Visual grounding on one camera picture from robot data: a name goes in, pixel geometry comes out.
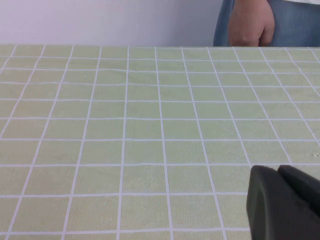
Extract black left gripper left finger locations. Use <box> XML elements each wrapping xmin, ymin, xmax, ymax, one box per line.
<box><xmin>246</xmin><ymin>164</ymin><xmax>320</xmax><ymax>240</ymax></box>

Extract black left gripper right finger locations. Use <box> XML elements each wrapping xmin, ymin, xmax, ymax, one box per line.
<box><xmin>276</xmin><ymin>164</ymin><xmax>320</xmax><ymax>218</ymax></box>

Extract green checked tablecloth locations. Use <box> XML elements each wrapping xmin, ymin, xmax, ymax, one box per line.
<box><xmin>0</xmin><ymin>43</ymin><xmax>320</xmax><ymax>240</ymax></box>

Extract person's right hand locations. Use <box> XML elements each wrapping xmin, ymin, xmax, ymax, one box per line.
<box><xmin>228</xmin><ymin>0</ymin><xmax>276</xmax><ymax>48</ymax></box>

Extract blue jeans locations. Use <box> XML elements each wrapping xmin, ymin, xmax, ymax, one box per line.
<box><xmin>212</xmin><ymin>0</ymin><xmax>320</xmax><ymax>48</ymax></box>

